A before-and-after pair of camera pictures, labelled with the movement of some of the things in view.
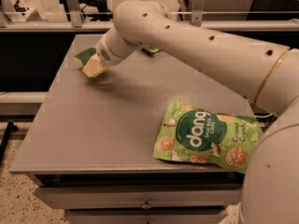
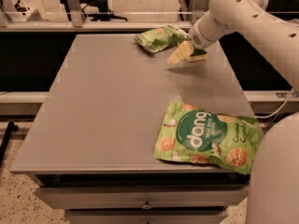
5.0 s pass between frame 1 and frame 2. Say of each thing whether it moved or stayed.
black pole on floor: stayed
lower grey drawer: stayed
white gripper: moved
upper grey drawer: stayed
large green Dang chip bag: stayed
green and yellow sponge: moved
